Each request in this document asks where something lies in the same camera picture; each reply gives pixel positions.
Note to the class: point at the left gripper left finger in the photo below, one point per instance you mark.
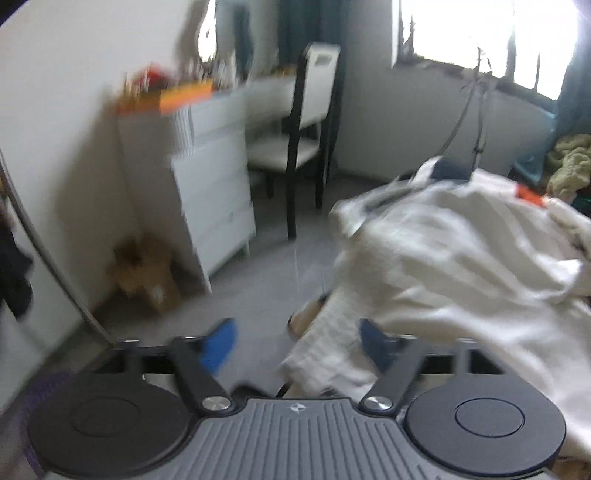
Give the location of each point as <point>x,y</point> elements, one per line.
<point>196,361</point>

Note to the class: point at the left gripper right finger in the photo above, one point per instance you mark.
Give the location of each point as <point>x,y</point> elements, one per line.
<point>399,361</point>

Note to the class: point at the white sweatpants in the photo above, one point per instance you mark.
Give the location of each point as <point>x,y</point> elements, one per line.
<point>449,260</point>

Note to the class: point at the cardboard box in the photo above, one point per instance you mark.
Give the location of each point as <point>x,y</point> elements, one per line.
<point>143,267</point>

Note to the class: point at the white dresser desk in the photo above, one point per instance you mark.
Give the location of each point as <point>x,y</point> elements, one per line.
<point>186,171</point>

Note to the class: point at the white black chair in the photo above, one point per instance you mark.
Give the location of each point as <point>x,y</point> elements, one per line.
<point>307,136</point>

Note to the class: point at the orange box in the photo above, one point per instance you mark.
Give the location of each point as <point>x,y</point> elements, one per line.
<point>167,100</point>

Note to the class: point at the yellow-green knit garment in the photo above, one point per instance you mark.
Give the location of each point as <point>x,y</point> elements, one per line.
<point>570,160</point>

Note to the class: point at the garment steamer stand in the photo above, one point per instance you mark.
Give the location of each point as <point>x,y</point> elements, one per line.
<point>481,88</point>

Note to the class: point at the teal curtain right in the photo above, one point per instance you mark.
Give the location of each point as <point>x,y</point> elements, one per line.
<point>573,105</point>

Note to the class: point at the teal curtain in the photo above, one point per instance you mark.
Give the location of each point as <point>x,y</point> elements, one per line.
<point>573,105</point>
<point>268,34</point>

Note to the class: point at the oval vanity mirror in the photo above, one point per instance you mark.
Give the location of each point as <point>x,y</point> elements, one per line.
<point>217,30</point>

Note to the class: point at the teal curtain left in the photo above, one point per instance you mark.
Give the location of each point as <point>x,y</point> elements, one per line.
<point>268,34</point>

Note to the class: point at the window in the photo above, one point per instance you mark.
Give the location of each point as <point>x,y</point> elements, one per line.
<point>529,42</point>

